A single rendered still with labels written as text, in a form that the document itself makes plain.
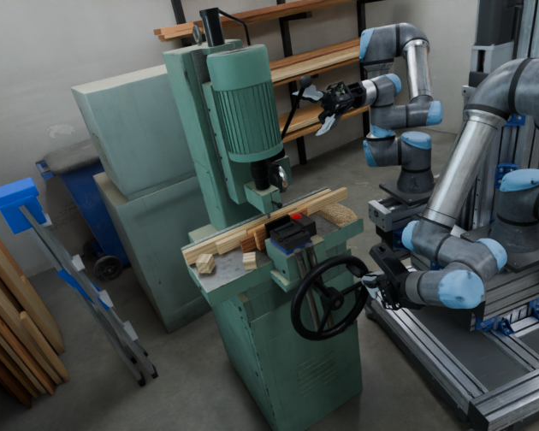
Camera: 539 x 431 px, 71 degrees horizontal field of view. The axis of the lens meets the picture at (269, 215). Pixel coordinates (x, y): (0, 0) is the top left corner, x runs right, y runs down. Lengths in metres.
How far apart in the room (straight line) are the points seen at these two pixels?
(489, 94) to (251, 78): 0.58
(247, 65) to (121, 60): 2.36
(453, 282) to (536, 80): 0.44
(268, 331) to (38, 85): 2.55
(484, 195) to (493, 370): 0.71
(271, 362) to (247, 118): 0.85
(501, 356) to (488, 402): 0.25
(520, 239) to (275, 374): 0.93
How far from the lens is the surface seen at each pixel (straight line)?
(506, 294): 1.45
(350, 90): 1.20
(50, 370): 2.48
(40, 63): 3.31
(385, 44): 1.59
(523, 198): 1.30
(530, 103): 0.97
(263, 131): 1.13
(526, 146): 1.50
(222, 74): 1.10
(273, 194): 1.25
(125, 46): 3.39
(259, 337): 1.35
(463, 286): 0.83
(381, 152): 1.62
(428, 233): 0.96
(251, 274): 1.19
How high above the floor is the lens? 1.60
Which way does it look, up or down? 29 degrees down
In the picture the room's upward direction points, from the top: 11 degrees counter-clockwise
